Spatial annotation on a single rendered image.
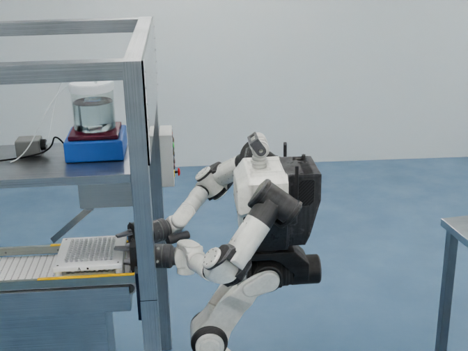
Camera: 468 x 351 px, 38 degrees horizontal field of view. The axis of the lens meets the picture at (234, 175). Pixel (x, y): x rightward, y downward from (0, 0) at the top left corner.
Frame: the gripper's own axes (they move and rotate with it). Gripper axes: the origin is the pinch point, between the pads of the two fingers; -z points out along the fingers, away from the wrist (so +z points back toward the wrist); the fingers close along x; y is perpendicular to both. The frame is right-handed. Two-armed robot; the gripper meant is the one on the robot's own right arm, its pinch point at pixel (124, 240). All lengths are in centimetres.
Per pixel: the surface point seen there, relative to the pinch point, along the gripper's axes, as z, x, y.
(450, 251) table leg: 128, 22, -55
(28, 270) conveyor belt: -33.2, 7.8, 14.0
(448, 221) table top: 128, 8, -53
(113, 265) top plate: -11.8, 0.7, -14.4
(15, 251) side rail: -32.6, 5.9, 28.2
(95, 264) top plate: -16.9, 0.4, -10.0
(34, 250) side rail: -26.5, 5.7, 24.4
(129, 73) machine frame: -7, -70, -27
